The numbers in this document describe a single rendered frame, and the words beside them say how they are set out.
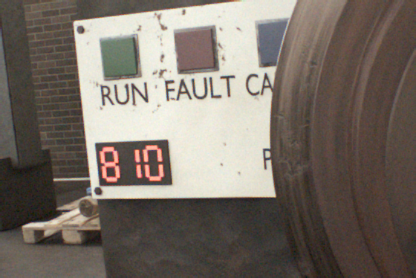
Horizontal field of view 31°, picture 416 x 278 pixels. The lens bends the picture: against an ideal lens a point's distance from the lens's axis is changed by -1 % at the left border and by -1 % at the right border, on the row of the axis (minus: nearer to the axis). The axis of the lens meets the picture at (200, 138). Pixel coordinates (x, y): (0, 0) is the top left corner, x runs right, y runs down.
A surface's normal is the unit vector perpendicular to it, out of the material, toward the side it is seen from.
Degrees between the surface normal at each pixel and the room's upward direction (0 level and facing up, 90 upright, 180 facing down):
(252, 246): 90
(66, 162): 90
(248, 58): 90
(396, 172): 90
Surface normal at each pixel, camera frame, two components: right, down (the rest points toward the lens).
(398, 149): -0.38, 0.14
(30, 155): 0.84, -0.04
